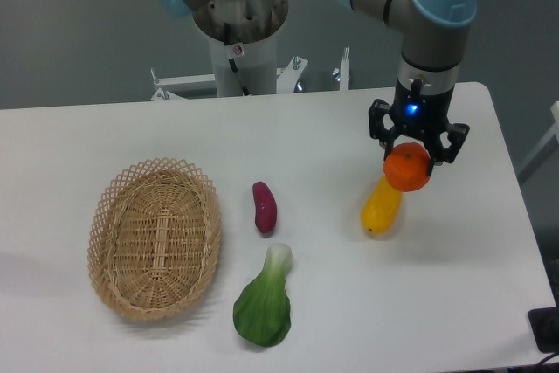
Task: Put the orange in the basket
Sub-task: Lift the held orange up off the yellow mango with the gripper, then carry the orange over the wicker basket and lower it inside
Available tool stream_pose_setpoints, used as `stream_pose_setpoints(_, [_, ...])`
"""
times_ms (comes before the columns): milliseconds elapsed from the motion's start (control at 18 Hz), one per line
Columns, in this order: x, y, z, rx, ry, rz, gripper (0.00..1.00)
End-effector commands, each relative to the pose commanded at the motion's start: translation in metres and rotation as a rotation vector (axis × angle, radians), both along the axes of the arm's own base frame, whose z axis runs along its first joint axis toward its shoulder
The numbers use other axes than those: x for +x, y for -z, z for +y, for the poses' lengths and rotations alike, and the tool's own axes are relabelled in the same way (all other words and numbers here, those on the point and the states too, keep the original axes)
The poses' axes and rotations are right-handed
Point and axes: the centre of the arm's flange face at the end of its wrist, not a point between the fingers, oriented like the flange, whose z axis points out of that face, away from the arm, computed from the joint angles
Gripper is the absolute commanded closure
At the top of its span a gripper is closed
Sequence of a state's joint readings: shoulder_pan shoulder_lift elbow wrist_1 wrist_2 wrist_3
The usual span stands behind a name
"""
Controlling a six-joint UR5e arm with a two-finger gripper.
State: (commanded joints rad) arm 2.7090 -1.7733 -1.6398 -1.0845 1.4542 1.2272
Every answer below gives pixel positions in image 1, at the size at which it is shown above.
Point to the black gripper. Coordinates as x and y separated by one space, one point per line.
422 117

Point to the orange toy fruit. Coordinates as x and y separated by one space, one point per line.
406 167

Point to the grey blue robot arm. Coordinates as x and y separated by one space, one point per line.
434 31

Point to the woven wicker basket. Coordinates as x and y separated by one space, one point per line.
155 239

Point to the yellow toy mango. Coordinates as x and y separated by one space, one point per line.
380 211

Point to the purple toy sweet potato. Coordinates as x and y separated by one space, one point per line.
266 210

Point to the black device at edge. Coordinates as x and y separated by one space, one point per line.
544 325

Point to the green toy bok choy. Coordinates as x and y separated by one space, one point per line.
262 312

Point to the white metal base frame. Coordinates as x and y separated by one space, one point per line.
224 82

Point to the white frame at right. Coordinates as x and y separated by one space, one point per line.
542 150

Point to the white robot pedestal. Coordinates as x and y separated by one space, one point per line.
242 33

